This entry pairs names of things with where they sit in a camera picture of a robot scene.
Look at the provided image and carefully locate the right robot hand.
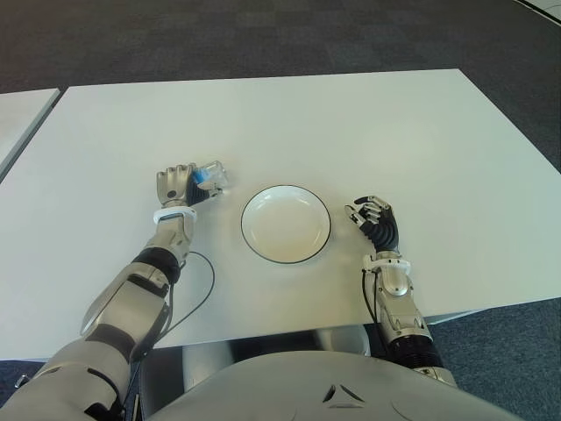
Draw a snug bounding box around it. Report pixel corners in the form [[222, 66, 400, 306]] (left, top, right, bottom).
[[344, 195, 402, 255]]

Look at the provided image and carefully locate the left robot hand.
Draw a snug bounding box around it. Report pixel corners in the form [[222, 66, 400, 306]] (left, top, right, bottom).
[[153, 162, 225, 211]]

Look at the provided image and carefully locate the clear water bottle blue cap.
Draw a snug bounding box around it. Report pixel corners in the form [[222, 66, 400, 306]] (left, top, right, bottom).
[[191, 160, 231, 194]]

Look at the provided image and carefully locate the white plate black rim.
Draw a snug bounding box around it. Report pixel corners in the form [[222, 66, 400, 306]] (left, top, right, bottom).
[[239, 184, 332, 265]]

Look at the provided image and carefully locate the neighbouring white table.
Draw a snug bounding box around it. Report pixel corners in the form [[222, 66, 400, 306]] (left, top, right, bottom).
[[0, 87, 61, 179]]

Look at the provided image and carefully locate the robot torso shell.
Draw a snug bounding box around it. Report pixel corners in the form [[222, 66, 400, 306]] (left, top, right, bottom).
[[146, 349, 522, 421]]

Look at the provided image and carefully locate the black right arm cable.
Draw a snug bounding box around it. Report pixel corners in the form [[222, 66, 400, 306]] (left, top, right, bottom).
[[361, 268, 387, 352]]

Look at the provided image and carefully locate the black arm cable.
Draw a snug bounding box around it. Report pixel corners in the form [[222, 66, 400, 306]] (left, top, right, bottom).
[[361, 268, 387, 352], [122, 249, 216, 421]]

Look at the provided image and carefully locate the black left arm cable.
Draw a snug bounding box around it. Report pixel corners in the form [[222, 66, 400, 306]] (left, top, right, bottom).
[[122, 249, 216, 421]]

